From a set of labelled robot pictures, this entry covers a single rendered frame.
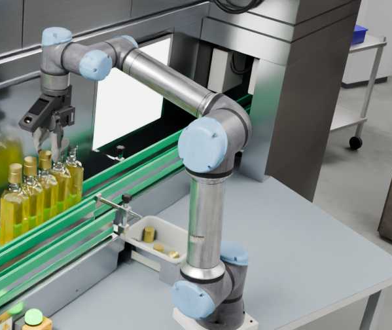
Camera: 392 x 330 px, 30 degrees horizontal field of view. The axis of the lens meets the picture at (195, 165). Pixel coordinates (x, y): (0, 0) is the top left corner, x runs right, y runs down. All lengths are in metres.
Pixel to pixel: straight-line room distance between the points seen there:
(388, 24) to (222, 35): 3.80
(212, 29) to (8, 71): 1.06
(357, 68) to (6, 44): 4.68
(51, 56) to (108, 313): 0.74
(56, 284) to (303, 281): 0.81
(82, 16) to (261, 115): 0.90
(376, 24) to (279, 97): 3.67
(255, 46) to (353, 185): 2.18
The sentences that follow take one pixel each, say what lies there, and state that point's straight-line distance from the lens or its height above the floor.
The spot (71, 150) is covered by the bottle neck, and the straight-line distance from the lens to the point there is 2.14.
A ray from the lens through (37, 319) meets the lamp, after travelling 1.97.
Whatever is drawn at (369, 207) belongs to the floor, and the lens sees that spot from 4.60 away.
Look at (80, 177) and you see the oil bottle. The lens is 2.19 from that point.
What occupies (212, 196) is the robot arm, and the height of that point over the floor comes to 1.25.
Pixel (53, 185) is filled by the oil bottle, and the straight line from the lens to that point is 2.10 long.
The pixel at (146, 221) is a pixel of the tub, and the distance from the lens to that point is 2.42.
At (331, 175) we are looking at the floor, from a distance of 4.86.
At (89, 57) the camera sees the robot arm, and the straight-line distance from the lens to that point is 1.86.
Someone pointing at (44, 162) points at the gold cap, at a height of 1.14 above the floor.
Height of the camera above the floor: 2.10
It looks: 27 degrees down
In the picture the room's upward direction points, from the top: 9 degrees clockwise
